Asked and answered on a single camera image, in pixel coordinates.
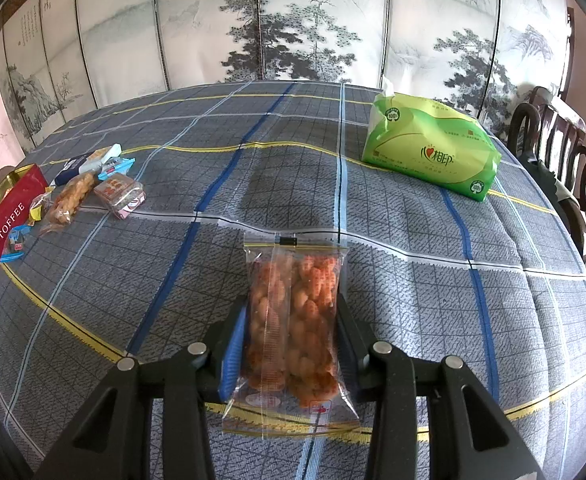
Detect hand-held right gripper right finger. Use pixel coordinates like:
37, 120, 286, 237
335, 292, 548, 480

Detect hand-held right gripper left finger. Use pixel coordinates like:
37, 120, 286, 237
33, 305, 249, 480

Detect clear packet of orange snacks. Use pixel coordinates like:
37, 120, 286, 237
221, 232, 361, 436

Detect fried twist snack packet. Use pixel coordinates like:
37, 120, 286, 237
40, 172, 98, 236

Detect white and blue snack packet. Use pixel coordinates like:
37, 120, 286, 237
53, 144, 123, 186

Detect yellow candy wrapper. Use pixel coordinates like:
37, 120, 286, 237
28, 192, 54, 226

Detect gold rectangular tray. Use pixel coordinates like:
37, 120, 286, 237
0, 164, 49, 316

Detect grey checked tablecloth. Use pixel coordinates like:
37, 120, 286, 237
0, 80, 586, 480

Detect pink label pastry packet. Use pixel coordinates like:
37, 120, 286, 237
93, 172, 146, 221

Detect green tissue pack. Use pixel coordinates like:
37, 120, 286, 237
362, 77, 502, 203

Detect blue candy wrapper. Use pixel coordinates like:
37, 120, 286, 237
0, 225, 31, 263

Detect wooden chairs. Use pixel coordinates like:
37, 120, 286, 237
543, 160, 586, 276

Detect ink painted folding screen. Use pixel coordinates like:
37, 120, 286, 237
0, 0, 574, 153

